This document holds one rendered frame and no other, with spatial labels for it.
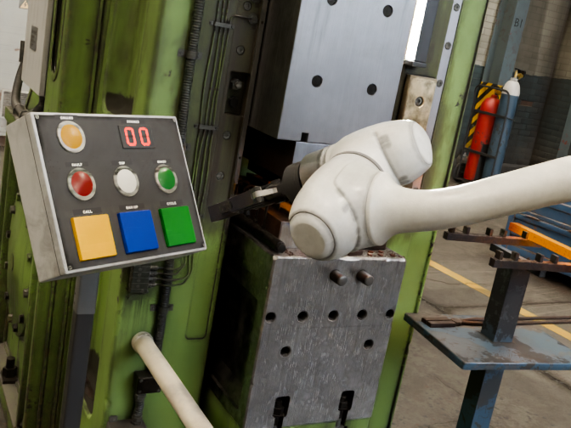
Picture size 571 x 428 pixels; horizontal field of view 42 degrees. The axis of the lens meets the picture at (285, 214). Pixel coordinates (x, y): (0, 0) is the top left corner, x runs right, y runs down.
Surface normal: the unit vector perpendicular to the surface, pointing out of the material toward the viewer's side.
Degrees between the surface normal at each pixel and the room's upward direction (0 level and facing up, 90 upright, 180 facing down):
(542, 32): 90
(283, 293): 90
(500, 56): 90
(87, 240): 60
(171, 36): 90
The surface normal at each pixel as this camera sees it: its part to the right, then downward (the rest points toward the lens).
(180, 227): 0.76, -0.24
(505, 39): -0.85, -0.03
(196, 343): 0.45, 0.29
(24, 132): -0.60, 0.08
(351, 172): -0.05, -0.85
